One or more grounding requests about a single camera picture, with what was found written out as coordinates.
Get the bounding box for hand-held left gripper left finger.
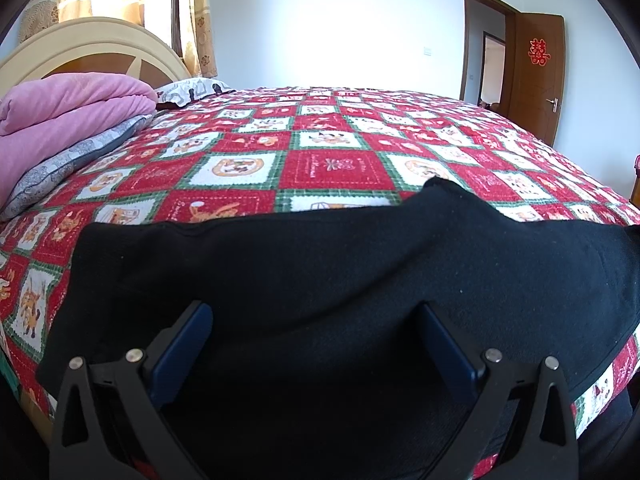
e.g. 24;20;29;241
50;301;216;480

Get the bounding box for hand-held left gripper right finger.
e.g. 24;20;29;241
417;301;581;480

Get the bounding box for black pants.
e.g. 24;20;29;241
36;176;640;480

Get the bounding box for grey patterned pillow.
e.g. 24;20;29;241
0;112;155;222

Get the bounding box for red patterned bedspread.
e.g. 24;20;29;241
0;87;640;480

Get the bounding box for white patterned pillow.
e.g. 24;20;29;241
152;77;236;109

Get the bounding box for folded pink quilt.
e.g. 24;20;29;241
0;73;158;203

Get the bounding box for brown wooden door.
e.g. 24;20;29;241
504;11;567;147

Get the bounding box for cream wooden headboard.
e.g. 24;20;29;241
0;16;192;92

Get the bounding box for narrow yellow curtain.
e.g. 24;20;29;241
181;0;219;79

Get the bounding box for window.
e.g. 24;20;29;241
144;0;184;57

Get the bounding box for brown door frame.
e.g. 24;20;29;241
459;0;521;111

